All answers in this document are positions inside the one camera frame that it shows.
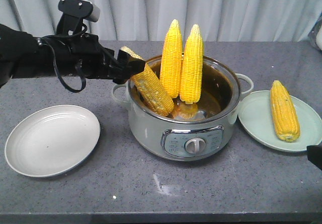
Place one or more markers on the sage green electric cooker pot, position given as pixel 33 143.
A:
pixel 190 132

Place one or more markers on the yellow corn cob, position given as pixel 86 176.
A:
pixel 171 62
pixel 191 78

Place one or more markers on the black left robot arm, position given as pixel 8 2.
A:
pixel 21 58

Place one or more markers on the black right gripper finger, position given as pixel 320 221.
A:
pixel 314 155

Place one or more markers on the white blender appliance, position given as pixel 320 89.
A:
pixel 315 35

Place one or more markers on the orange-yellow corn cob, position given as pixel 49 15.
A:
pixel 285 120

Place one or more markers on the pale-tipped corn cob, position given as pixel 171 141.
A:
pixel 153 92

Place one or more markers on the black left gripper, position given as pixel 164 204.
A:
pixel 97 62

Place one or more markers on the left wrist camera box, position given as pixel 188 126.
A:
pixel 73 14

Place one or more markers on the white round plate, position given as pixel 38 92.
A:
pixel 52 141

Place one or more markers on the light green round plate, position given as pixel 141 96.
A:
pixel 256 118

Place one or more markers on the grey pleated curtain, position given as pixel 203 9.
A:
pixel 148 20

